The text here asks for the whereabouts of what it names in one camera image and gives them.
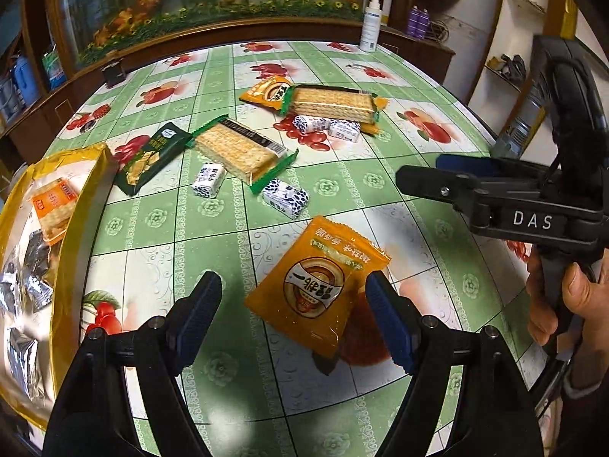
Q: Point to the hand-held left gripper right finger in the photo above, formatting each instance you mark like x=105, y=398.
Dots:
x=388, y=323

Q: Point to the wooden side cabinet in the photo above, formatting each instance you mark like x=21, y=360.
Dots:
x=418, y=57

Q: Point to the white blue candy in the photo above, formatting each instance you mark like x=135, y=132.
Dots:
x=308, y=123
x=345, y=129
x=285, y=198
x=209, y=179

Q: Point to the green label bottle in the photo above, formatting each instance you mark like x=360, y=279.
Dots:
x=52, y=64

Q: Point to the long orange cracker packet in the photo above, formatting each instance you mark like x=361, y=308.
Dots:
x=333, y=104

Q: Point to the black snack packet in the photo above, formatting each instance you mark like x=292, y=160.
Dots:
x=40, y=250

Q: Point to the person's right hand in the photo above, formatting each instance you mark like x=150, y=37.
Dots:
x=535, y=304

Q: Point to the fruit print tablecloth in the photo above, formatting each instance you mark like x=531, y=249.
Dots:
x=418, y=228

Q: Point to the large orange snack packet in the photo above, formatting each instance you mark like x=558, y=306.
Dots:
x=317, y=288

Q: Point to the orange label cracker packet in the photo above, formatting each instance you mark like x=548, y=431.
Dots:
x=52, y=209

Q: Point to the dark metal parts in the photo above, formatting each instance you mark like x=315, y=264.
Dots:
x=511, y=69

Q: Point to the glass cabinet with flowers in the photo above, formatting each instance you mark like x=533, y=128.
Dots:
x=214, y=0

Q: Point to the small orange snack packet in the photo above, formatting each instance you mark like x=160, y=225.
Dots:
x=266, y=93

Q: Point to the silver foil packet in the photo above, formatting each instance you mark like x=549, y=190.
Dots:
x=26, y=290
x=21, y=362

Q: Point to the dark green snack packet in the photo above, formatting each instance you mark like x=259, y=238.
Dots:
x=147, y=159

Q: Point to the white spray bottle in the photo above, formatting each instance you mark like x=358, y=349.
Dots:
x=371, y=24

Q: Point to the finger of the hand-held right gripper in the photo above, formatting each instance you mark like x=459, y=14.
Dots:
x=428, y=183
x=468, y=165

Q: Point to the person's right forearm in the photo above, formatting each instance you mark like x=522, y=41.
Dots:
x=590, y=366

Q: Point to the purple bottle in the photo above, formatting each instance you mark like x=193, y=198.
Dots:
x=423, y=24
x=413, y=21

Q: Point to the clear green-edged cracker packet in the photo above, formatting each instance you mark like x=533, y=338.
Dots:
x=238, y=150

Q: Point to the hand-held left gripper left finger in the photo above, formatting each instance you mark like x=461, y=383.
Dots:
x=197, y=323

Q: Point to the small black box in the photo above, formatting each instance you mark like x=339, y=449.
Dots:
x=114, y=74

